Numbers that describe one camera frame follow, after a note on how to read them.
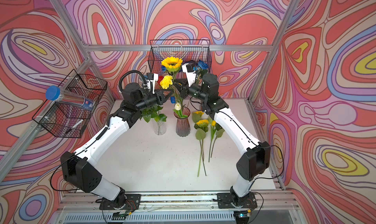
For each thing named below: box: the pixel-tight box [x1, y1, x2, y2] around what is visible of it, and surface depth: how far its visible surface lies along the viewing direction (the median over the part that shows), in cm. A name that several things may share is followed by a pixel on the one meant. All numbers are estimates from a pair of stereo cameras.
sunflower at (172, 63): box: [161, 56, 184, 81], surface depth 61 cm
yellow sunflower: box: [208, 120, 226, 163], surface depth 101 cm
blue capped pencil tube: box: [46, 85, 95, 112], surface depth 66 cm
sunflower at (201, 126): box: [193, 119, 210, 177], surface depth 95 cm
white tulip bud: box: [173, 102, 185, 119], surface depth 75 cm
